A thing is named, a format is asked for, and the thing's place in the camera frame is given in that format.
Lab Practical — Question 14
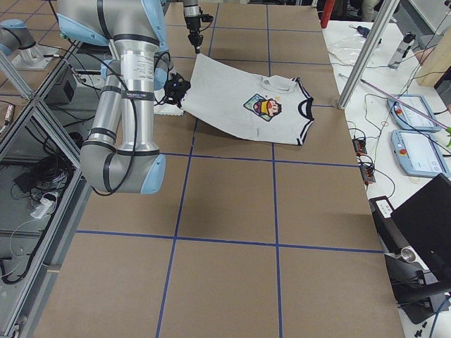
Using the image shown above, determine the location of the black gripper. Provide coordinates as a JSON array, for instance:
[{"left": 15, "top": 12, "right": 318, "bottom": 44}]
[
  {"left": 185, "top": 13, "right": 214, "bottom": 54},
  {"left": 163, "top": 73, "right": 191, "bottom": 108}
]

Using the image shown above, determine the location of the white cartoon print t-shirt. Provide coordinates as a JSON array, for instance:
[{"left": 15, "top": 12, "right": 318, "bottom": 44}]
[{"left": 153, "top": 53, "right": 315, "bottom": 146}]

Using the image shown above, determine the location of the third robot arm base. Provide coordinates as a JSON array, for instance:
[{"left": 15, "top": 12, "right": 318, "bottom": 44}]
[{"left": 1, "top": 19, "right": 59, "bottom": 70}]

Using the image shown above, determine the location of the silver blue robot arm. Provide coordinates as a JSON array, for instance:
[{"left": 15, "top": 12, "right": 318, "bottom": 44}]
[
  {"left": 183, "top": 0, "right": 214, "bottom": 54},
  {"left": 56, "top": 1, "right": 190, "bottom": 196}
]

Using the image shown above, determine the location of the grey control box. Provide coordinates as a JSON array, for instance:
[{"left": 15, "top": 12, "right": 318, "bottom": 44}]
[{"left": 44, "top": 70, "right": 77, "bottom": 104}]

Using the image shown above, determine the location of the red fire extinguisher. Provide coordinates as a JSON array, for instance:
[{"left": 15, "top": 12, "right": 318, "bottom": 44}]
[{"left": 320, "top": 0, "right": 335, "bottom": 29}]

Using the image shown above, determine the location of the white power strip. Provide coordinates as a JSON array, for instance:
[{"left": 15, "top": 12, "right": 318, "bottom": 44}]
[{"left": 30, "top": 197, "right": 56, "bottom": 219}]

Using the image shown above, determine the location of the orange black connector module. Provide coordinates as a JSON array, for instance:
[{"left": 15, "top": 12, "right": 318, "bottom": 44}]
[{"left": 352, "top": 138, "right": 367, "bottom": 156}]

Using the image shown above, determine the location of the silver black handheld device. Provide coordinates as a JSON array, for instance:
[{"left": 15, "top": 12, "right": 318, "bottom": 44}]
[{"left": 388, "top": 32, "right": 416, "bottom": 69}]

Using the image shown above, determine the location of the upper blue teach pendant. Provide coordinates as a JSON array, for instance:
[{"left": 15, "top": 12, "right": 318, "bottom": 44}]
[{"left": 387, "top": 94, "right": 441, "bottom": 132}]

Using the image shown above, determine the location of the blue teach pendant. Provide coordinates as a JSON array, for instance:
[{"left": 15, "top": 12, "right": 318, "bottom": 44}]
[
  {"left": 387, "top": 94, "right": 441, "bottom": 132},
  {"left": 390, "top": 130, "right": 450, "bottom": 178}
]

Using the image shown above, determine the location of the lower blue teach pendant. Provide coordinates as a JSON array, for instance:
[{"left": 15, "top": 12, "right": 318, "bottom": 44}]
[{"left": 390, "top": 130, "right": 450, "bottom": 178}]

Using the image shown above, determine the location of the silver reacher grabber tool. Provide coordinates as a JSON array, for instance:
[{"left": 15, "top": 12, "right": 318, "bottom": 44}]
[{"left": 359, "top": 79, "right": 450, "bottom": 137}]

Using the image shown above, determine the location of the black monitor on stand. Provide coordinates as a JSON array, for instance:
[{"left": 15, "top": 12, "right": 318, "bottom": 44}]
[{"left": 369, "top": 173, "right": 450, "bottom": 324}]

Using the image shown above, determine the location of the aluminium frame post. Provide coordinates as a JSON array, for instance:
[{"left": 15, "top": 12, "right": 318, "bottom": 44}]
[{"left": 338, "top": 0, "right": 400, "bottom": 110}]

